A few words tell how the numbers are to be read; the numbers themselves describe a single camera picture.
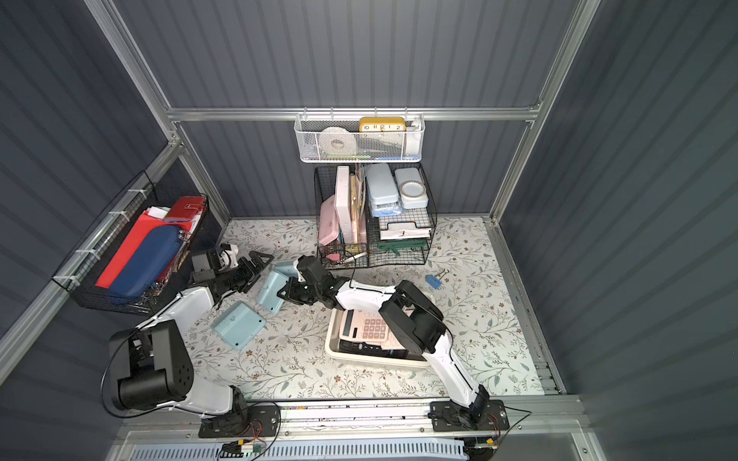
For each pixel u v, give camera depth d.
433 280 1.02
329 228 1.01
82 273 0.61
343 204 0.89
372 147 0.94
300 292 0.80
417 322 0.57
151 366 0.44
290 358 0.84
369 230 0.98
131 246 0.72
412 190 0.98
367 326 0.84
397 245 0.99
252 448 0.69
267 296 0.89
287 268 1.01
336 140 0.84
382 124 0.87
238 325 0.89
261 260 0.83
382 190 0.94
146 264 0.68
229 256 0.77
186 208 0.79
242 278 0.80
